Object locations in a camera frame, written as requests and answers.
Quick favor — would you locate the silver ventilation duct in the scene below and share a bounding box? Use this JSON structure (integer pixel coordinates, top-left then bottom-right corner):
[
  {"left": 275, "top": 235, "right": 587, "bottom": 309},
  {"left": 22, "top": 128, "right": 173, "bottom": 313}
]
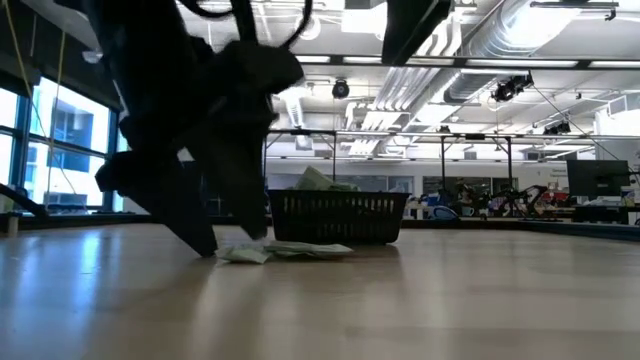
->
[{"left": 442, "top": 0, "right": 584, "bottom": 106}]

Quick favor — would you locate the blue framed window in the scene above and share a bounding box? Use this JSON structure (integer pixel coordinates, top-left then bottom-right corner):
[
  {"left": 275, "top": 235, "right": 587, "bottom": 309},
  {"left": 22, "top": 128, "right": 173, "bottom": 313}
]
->
[{"left": 0, "top": 74, "right": 124, "bottom": 214}]

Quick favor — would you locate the black computer monitor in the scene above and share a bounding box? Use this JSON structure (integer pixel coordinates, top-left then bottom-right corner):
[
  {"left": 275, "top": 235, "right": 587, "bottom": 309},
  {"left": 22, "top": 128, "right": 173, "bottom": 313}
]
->
[{"left": 566, "top": 159, "right": 632, "bottom": 198}]

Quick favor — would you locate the dark background desk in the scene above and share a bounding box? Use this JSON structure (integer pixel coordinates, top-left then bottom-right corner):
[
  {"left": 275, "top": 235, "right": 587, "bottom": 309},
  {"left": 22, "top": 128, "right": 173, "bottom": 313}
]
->
[{"left": 569, "top": 197, "right": 640, "bottom": 226}]

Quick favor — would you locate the black ceiling track light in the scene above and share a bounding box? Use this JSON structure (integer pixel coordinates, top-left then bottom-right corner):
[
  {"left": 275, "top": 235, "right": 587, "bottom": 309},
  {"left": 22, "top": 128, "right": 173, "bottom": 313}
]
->
[
  {"left": 490, "top": 72, "right": 535, "bottom": 104},
  {"left": 542, "top": 120, "right": 572, "bottom": 136}
]

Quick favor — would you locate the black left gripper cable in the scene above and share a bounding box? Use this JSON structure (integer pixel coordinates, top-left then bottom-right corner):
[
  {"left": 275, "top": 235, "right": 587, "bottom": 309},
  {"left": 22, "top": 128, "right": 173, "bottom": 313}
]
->
[{"left": 177, "top": 0, "right": 315, "bottom": 51}]

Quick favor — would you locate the black aluminium table frame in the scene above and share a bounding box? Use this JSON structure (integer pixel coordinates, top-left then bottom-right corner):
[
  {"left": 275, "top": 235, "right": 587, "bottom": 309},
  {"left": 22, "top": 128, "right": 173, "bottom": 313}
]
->
[{"left": 0, "top": 182, "right": 640, "bottom": 244}]

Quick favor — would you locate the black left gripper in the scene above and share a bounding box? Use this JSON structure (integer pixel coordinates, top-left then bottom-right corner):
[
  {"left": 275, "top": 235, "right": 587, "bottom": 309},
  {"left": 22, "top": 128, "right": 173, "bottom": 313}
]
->
[{"left": 94, "top": 41, "right": 306, "bottom": 259}]

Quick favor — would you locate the yellow hanging cord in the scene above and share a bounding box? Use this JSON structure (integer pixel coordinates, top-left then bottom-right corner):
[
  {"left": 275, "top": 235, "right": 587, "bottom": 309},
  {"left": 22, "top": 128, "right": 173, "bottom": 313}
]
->
[
  {"left": 45, "top": 28, "right": 67, "bottom": 199},
  {"left": 2, "top": 0, "right": 49, "bottom": 144}
]

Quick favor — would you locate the black mesh plastic basket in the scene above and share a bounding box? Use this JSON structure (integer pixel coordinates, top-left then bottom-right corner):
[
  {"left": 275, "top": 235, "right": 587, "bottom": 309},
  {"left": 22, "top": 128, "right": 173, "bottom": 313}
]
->
[{"left": 267, "top": 188, "right": 412, "bottom": 246}]

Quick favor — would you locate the black overhead rig beam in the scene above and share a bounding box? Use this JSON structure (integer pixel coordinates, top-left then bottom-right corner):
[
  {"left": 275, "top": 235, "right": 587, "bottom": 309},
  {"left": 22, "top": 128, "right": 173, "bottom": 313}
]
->
[{"left": 294, "top": 53, "right": 640, "bottom": 71}]

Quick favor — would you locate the blue round object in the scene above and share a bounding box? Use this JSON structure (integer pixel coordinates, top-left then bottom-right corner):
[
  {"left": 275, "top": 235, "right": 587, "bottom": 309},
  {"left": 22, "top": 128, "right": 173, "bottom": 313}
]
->
[{"left": 430, "top": 204, "right": 460, "bottom": 221}]

